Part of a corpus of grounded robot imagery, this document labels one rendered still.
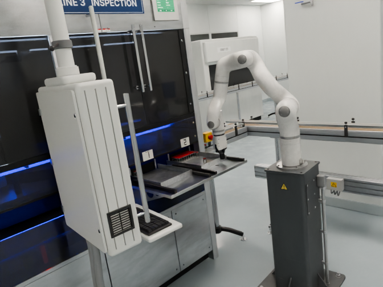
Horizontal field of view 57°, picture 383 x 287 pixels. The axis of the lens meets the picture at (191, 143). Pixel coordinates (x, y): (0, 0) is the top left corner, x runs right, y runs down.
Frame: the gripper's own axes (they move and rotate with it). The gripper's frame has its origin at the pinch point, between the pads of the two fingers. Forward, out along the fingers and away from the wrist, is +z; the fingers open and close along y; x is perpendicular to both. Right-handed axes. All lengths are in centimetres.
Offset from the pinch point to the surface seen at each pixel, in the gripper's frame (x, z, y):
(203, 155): -23.0, 2.3, -5.4
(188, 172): -1.7, 1.1, 31.5
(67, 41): 9, -81, 97
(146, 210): 28, -2, 87
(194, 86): -26, -48, -10
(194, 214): -29, 46, 8
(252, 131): -34, 4, -82
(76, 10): -24, -101, 71
